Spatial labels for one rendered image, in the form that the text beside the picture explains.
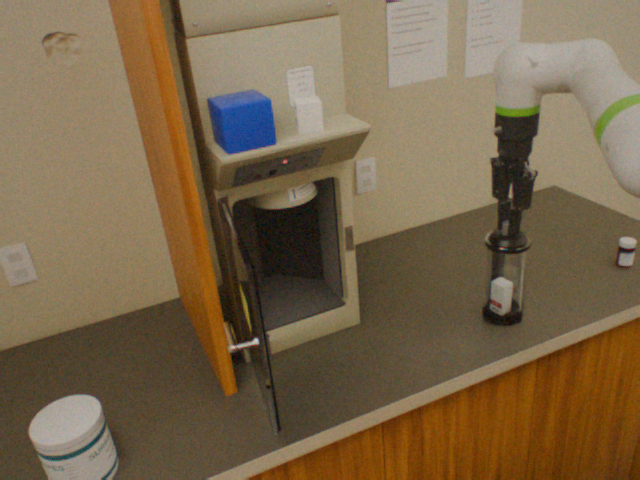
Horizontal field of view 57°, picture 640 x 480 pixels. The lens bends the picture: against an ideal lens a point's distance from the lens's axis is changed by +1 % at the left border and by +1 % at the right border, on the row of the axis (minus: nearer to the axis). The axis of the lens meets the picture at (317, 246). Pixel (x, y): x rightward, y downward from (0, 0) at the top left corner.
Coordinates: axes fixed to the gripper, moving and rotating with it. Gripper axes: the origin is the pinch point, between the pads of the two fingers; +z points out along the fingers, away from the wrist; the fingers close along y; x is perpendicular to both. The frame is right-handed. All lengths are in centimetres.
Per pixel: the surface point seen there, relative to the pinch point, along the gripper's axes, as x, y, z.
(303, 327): -49, -16, 23
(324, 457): -58, 11, 39
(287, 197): -49, -18, -12
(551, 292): 17.9, -1.5, 28.0
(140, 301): -84, -60, 28
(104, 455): -100, 4, 22
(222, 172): -65, -7, -25
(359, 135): -35.9, -5.5, -26.9
